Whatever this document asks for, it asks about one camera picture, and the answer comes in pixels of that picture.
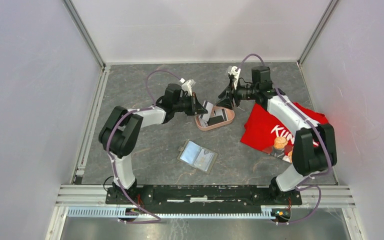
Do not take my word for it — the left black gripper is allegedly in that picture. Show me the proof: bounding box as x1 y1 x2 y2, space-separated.
173 92 209 116

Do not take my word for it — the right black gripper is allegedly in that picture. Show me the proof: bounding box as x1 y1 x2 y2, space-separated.
216 78 259 111

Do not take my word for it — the pink oval tray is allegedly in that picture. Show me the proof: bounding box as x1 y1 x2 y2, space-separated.
194 106 235 132

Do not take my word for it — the grey card holder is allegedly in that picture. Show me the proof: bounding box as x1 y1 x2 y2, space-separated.
177 139 218 174

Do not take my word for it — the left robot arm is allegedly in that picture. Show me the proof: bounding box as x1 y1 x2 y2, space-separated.
98 83 208 204

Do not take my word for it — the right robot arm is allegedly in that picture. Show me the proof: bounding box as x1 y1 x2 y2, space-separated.
216 65 337 204

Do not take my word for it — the red printed t-shirt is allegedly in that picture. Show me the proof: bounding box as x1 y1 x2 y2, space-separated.
240 101 331 163

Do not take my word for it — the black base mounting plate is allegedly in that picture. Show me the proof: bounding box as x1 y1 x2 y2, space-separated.
105 184 303 214

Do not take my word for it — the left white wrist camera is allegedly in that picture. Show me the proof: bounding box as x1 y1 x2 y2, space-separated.
179 78 196 96

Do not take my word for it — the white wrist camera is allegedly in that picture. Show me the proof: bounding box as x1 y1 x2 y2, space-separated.
179 78 196 96
227 66 241 90

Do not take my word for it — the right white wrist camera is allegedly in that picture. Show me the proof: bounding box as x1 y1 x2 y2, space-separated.
227 66 241 90

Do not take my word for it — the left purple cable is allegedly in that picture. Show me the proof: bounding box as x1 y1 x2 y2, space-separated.
105 69 183 224

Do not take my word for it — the aluminium frame rail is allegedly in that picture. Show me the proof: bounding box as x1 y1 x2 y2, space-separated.
56 185 356 221

